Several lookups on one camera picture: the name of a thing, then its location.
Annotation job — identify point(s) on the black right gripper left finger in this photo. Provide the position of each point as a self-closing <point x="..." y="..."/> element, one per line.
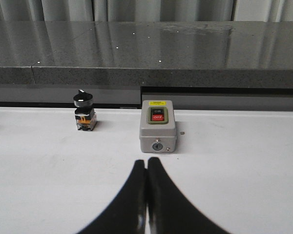
<point x="126" y="213"/>

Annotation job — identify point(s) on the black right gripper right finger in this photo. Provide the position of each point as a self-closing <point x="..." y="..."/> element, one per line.
<point x="170" y="212"/>

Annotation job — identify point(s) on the dark granite counter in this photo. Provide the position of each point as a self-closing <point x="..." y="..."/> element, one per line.
<point x="228" y="54"/>

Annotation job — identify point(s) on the grey pleated curtain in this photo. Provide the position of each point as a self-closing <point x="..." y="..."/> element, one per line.
<point x="147" y="10"/>

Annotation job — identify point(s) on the grey on-off switch box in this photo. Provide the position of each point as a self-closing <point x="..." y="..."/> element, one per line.
<point x="158" y="132"/>

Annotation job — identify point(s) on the black rotary selector switch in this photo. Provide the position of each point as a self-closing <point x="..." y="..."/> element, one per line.
<point x="85" y="114"/>

